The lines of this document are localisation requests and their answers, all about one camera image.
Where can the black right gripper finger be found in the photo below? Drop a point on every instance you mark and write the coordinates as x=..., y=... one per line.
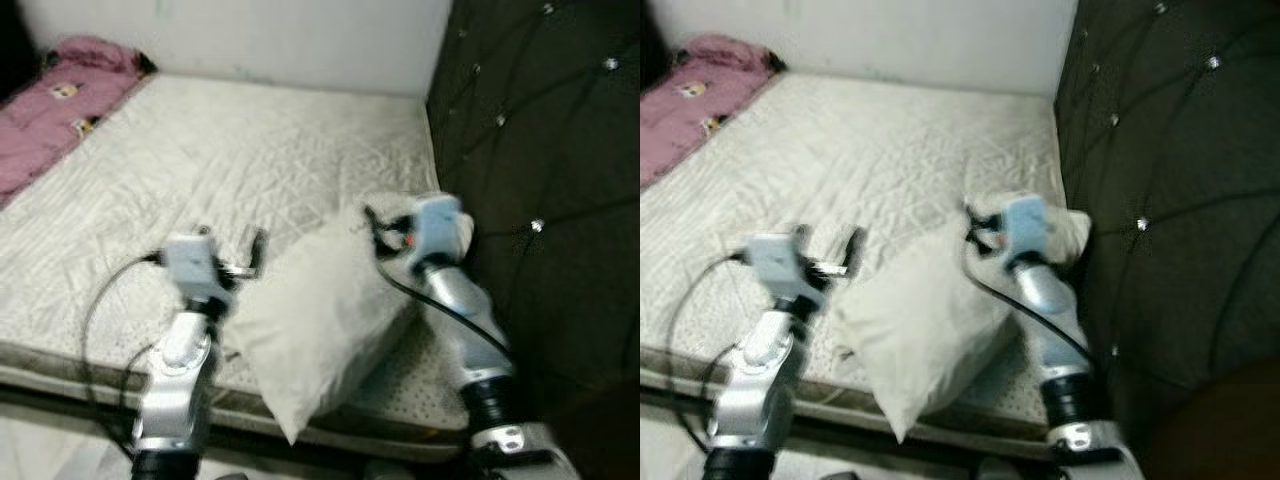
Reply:
x=974, y=226
x=375, y=228

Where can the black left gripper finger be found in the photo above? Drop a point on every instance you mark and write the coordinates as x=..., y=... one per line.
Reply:
x=855, y=250
x=259, y=250

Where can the cream pillow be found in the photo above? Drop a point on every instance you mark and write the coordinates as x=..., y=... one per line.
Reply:
x=320, y=310
x=920, y=310

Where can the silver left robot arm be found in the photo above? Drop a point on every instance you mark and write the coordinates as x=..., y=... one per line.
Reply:
x=180, y=380
x=755, y=380

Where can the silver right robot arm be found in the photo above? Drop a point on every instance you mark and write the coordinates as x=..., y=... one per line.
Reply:
x=470, y=320
x=1060, y=310

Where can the quilted grey mattress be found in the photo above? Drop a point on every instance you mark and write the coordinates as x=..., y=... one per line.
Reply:
x=250, y=150
x=880, y=150

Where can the dark tufted headboard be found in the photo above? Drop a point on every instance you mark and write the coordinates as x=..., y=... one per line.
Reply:
x=1180, y=150
x=550, y=150

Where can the black clothing pile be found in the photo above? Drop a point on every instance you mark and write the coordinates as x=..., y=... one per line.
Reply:
x=645, y=40
x=15, y=40

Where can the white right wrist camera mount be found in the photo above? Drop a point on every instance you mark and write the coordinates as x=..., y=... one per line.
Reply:
x=437, y=228
x=1025, y=226

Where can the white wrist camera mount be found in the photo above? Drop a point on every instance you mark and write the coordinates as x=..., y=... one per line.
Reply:
x=1025, y=226
x=437, y=228
x=192, y=262
x=778, y=262

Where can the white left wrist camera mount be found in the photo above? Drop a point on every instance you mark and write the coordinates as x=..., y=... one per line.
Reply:
x=778, y=262
x=192, y=262

